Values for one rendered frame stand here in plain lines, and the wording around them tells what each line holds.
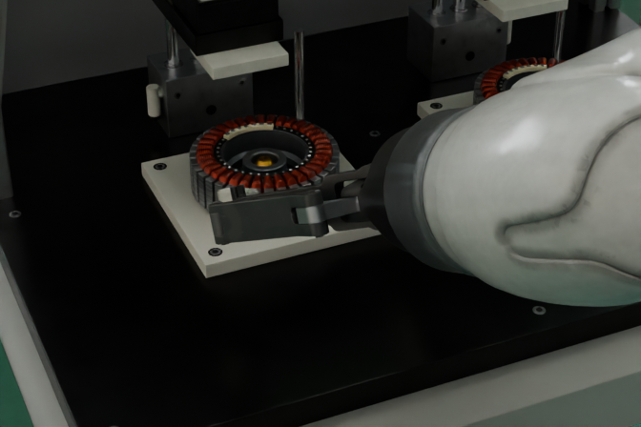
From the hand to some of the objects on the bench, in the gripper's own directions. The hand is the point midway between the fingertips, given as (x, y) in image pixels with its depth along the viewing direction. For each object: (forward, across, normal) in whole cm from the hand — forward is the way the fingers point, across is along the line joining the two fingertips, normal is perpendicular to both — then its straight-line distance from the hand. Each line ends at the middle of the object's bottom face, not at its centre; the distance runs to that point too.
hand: (323, 189), depth 95 cm
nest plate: (+12, -1, -1) cm, 12 cm away
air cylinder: (+24, +24, +6) cm, 34 cm away
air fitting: (+23, -5, +7) cm, 24 cm away
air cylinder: (+24, -1, +6) cm, 25 cm away
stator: (+11, -1, 0) cm, 11 cm away
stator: (+11, +24, 0) cm, 26 cm away
